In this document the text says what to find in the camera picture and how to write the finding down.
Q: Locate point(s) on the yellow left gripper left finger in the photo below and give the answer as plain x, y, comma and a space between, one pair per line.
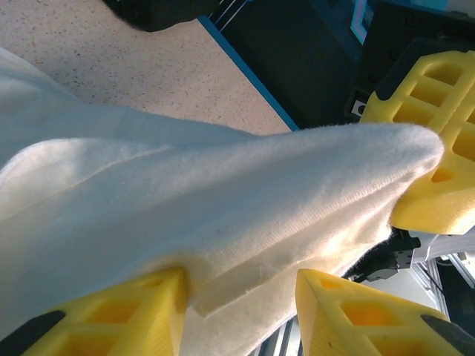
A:
111, 326

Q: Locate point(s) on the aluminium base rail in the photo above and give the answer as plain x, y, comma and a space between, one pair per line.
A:
432, 285

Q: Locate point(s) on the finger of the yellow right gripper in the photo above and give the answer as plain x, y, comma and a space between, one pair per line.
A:
452, 200
423, 92

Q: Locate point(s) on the black folded t-shirt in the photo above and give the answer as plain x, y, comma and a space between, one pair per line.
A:
156, 15

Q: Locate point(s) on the white t-shirt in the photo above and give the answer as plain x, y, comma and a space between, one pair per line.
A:
185, 193

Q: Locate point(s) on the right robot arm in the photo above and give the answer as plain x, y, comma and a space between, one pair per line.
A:
386, 259

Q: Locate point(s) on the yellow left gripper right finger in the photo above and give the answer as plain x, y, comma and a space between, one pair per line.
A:
363, 326

